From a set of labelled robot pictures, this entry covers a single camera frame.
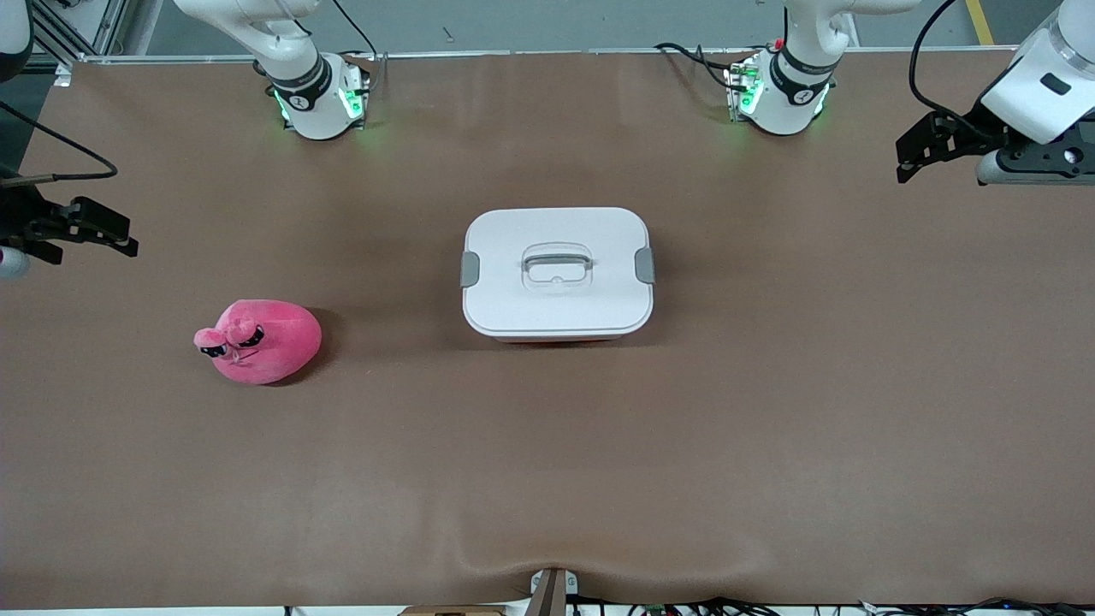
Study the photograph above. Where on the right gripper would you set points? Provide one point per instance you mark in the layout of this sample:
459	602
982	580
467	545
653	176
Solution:
19	214

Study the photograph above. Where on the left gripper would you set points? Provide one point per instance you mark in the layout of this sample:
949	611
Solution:
969	130

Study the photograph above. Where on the pink plush toy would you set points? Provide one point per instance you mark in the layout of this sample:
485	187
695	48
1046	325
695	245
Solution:
282	342

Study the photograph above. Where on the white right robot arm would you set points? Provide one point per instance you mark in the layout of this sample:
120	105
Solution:
304	94

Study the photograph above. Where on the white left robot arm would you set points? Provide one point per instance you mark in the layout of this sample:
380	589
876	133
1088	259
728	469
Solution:
791	85

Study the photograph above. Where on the pink plastic box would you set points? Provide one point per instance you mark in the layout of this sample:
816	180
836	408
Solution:
556	340

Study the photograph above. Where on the yellow floor tape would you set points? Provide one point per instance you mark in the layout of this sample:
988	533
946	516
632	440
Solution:
979	21

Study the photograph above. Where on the brown table mat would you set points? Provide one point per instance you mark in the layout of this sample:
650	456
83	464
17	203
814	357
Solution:
547	470

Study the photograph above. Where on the brown board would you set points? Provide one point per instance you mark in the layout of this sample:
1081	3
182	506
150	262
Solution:
453	611

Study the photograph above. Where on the metal table clamp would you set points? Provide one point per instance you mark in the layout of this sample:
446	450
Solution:
552	595

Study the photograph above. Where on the aluminium frame post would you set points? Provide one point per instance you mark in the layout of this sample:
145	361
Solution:
85	21

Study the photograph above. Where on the aluminium table edge rail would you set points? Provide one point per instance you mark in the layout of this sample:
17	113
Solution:
556	51

